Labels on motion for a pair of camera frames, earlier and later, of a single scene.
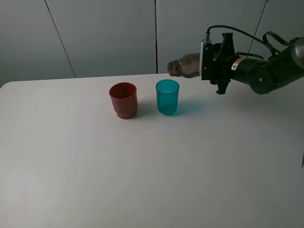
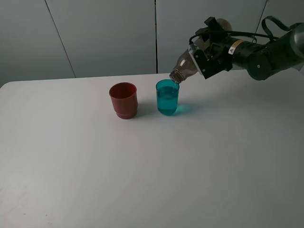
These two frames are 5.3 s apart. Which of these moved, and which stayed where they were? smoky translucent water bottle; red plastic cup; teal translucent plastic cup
Moved: smoky translucent water bottle
Stayed: teal translucent plastic cup; red plastic cup
